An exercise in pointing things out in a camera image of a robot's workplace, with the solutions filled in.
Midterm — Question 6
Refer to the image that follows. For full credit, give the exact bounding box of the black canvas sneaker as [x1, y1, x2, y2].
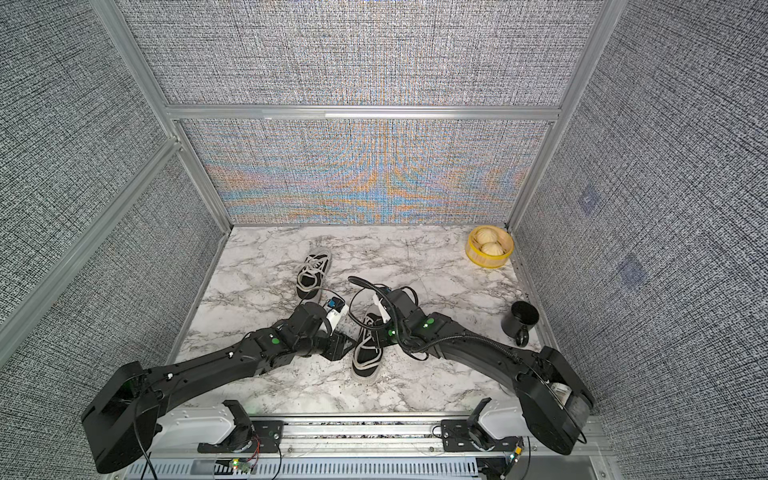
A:
[295, 249, 332, 301]
[352, 327, 383, 383]

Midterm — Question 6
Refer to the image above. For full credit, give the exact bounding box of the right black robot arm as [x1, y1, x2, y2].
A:
[377, 288, 595, 455]

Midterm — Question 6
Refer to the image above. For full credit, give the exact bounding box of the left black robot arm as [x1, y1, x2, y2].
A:
[81, 297, 350, 474]

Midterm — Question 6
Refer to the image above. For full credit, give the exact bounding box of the black mug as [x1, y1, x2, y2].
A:
[501, 300, 540, 348]

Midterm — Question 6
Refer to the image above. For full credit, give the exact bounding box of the yellow bamboo steamer basket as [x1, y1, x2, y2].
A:
[465, 225, 515, 269]

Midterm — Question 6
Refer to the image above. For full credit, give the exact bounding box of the lower beige bun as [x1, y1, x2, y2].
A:
[481, 242, 505, 256]

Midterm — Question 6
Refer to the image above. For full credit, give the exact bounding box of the beige bun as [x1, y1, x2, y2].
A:
[481, 242, 505, 256]
[475, 227, 498, 246]

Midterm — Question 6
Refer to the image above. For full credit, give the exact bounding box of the upper beige bun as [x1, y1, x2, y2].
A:
[475, 227, 498, 246]

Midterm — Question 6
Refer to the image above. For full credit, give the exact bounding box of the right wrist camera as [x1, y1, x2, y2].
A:
[372, 293, 390, 322]

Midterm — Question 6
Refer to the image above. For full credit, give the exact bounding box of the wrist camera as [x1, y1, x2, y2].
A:
[324, 296, 349, 334]
[372, 293, 390, 322]

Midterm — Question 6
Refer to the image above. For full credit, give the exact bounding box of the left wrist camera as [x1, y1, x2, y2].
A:
[324, 296, 349, 334]

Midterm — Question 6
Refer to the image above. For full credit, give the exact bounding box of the aluminium front rail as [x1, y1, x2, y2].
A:
[110, 412, 607, 460]

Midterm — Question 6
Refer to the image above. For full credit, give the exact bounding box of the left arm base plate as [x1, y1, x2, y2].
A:
[197, 420, 284, 454]

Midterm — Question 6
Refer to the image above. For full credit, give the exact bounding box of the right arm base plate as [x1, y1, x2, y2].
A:
[439, 419, 525, 453]

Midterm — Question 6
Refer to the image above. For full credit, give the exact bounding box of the white slotted cable duct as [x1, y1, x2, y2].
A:
[122, 457, 480, 479]

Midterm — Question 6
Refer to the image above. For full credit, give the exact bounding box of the aluminium enclosure frame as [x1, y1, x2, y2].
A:
[1, 1, 627, 362]

